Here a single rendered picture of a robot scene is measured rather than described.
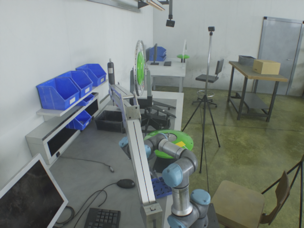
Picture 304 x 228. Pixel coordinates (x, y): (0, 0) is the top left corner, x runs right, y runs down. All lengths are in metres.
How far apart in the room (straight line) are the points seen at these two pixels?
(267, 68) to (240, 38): 2.03
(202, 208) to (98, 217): 0.48
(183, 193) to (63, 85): 1.15
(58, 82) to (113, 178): 0.82
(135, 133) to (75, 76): 1.15
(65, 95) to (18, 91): 0.38
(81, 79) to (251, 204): 1.64
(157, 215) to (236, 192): 1.01
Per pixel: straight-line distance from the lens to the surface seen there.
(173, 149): 0.83
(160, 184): 1.15
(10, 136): 1.32
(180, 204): 0.80
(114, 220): 0.99
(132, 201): 1.07
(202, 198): 0.91
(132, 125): 0.69
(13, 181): 0.85
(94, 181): 1.21
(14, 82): 1.32
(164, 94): 2.45
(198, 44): 5.67
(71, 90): 1.52
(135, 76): 1.59
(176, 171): 0.70
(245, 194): 1.63
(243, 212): 1.50
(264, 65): 3.95
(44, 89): 1.40
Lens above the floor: 1.74
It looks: 25 degrees down
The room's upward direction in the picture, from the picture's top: straight up
